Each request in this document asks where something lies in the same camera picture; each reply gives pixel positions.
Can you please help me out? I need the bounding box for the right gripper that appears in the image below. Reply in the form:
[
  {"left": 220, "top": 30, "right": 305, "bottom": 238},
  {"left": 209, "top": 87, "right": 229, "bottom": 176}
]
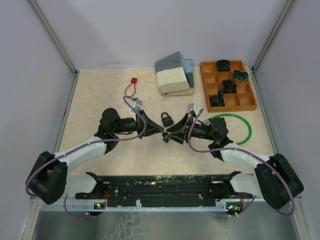
[{"left": 165, "top": 113, "right": 216, "bottom": 144}]

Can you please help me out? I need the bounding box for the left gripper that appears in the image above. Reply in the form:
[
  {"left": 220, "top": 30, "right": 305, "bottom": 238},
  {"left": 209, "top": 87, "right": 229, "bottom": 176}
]
[{"left": 113, "top": 109, "right": 164, "bottom": 139}]

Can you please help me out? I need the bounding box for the black Kaijing padlock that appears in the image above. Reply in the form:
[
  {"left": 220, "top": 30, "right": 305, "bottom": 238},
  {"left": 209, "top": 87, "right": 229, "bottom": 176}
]
[{"left": 161, "top": 112, "right": 174, "bottom": 128}]

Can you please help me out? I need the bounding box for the black-headed key bunch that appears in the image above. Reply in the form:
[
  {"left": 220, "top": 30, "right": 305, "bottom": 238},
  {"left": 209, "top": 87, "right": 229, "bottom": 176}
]
[{"left": 162, "top": 132, "right": 170, "bottom": 143}]

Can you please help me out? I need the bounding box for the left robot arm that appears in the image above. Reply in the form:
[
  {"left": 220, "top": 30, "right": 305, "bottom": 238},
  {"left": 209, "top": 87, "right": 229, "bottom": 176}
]
[{"left": 25, "top": 108, "right": 164, "bottom": 205}]

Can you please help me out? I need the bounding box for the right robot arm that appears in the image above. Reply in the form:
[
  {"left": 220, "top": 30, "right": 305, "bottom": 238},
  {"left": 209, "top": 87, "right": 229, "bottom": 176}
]
[{"left": 162, "top": 114, "right": 304, "bottom": 212}]

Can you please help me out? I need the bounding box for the dark rolled item lower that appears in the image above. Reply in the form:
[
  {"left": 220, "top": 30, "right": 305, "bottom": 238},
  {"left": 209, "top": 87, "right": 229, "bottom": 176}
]
[{"left": 209, "top": 89, "right": 225, "bottom": 107}]

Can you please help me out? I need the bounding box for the dark rolled item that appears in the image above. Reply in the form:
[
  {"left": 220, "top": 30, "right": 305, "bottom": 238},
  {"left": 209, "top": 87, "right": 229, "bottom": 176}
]
[
  {"left": 232, "top": 70, "right": 249, "bottom": 82},
  {"left": 222, "top": 79, "right": 237, "bottom": 94},
  {"left": 215, "top": 59, "right": 231, "bottom": 72},
  {"left": 209, "top": 89, "right": 225, "bottom": 107}
]

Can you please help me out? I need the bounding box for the folded grey beige cloth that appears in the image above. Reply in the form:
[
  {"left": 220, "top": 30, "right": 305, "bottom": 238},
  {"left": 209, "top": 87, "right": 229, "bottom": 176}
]
[{"left": 154, "top": 51, "right": 195, "bottom": 97}]

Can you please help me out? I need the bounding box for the dark rolled item middle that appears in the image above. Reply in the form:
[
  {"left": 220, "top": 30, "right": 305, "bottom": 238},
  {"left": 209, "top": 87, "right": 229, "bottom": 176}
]
[{"left": 222, "top": 79, "right": 237, "bottom": 94}]

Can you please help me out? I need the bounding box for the wooden compartment tray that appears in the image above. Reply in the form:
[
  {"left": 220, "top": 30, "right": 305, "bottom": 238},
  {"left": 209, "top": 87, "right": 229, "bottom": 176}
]
[{"left": 200, "top": 60, "right": 257, "bottom": 113}]

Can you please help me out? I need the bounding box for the dark rolled item top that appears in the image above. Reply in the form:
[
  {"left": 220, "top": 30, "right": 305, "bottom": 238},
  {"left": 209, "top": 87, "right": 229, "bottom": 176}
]
[{"left": 215, "top": 59, "right": 231, "bottom": 72}]

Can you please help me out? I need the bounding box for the dark rolled item right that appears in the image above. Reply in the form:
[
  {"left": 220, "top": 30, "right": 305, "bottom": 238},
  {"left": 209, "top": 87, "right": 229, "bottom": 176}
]
[{"left": 232, "top": 70, "right": 249, "bottom": 82}]

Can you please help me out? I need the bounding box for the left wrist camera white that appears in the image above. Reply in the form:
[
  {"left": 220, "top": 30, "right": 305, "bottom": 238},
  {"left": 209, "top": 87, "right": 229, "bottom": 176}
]
[{"left": 131, "top": 98, "right": 143, "bottom": 112}]

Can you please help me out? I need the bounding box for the red cable seal lock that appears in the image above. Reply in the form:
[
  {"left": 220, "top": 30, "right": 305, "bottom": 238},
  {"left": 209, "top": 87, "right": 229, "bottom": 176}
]
[{"left": 124, "top": 77, "right": 138, "bottom": 97}]

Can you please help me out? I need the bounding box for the green cable lock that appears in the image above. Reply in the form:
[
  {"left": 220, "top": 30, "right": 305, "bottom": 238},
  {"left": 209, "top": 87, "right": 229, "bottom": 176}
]
[{"left": 203, "top": 113, "right": 253, "bottom": 145}]

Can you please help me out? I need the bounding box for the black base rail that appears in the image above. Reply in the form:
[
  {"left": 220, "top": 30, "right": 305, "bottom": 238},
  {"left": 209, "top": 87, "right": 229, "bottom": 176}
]
[{"left": 75, "top": 171, "right": 252, "bottom": 208}]

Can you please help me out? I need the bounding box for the aluminium frame post left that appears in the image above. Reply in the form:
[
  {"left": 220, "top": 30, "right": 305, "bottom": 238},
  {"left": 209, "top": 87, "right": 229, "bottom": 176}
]
[{"left": 27, "top": 0, "right": 78, "bottom": 76}]

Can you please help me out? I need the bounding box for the aluminium frame post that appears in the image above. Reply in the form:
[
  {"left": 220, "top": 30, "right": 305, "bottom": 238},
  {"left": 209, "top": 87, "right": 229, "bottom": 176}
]
[
  {"left": 251, "top": 0, "right": 296, "bottom": 73},
  {"left": 27, "top": 0, "right": 78, "bottom": 76}
]

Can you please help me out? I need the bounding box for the aluminium frame post right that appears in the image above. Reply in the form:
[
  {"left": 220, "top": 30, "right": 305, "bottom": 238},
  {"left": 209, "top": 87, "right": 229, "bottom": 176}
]
[{"left": 251, "top": 0, "right": 296, "bottom": 73}]

